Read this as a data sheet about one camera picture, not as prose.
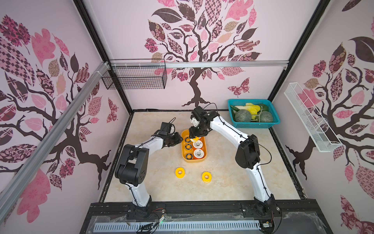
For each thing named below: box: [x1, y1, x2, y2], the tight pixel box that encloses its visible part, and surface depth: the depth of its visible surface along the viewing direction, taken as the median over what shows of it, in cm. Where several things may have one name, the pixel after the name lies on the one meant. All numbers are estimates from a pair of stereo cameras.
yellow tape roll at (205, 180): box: [201, 171, 212, 184], surface depth 85 cm
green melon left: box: [234, 109, 252, 123], surface depth 102 cm
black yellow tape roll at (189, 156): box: [185, 153, 194, 160], surface depth 94 cm
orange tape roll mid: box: [192, 139, 204, 149], surface depth 97 cm
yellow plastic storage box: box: [181, 129, 208, 163], surface depth 94 cm
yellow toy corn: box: [234, 102, 261, 120], surface depth 112 cm
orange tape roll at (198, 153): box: [193, 148, 205, 159], surface depth 92 cm
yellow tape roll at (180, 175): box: [174, 167, 186, 179], surface depth 87 cm
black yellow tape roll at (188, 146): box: [184, 143, 193, 151], surface depth 99 cm
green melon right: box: [259, 110, 274, 123], surface depth 105 cm
